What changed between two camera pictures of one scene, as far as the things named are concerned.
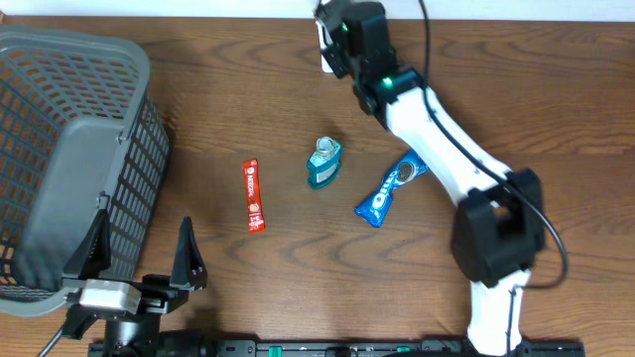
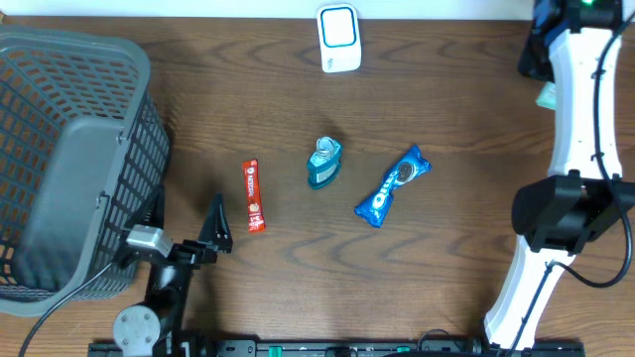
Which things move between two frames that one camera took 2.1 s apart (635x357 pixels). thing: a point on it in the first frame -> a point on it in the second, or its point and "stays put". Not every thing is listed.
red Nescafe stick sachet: x=254 y=206 stays put
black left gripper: x=159 y=299 -> x=194 y=258
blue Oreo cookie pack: x=375 y=208 stays put
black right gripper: x=333 y=57 -> x=533 y=60
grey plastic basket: x=81 y=128 stays put
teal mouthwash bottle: x=323 y=168 stays put
